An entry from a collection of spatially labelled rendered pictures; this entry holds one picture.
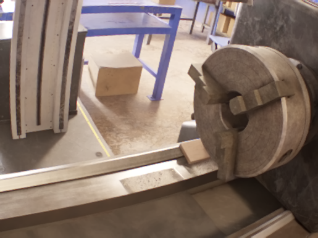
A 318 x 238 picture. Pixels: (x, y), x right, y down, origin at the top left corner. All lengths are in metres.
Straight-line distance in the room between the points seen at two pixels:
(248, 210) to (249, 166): 0.40
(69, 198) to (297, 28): 0.64
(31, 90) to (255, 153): 1.28
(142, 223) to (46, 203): 0.27
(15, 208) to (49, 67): 1.05
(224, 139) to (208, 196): 0.41
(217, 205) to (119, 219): 0.30
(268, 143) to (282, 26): 0.32
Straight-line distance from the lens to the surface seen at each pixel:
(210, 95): 0.61
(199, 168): 0.88
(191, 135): 1.12
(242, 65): 0.60
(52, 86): 1.70
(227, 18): 5.09
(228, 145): 0.62
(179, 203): 0.92
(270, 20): 0.81
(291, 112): 0.56
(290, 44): 0.77
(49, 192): 0.74
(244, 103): 0.56
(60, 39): 1.59
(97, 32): 2.38
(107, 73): 2.76
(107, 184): 0.77
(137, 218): 0.85
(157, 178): 0.82
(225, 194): 1.02
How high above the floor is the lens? 1.36
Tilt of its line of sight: 31 degrees down
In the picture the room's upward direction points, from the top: 14 degrees clockwise
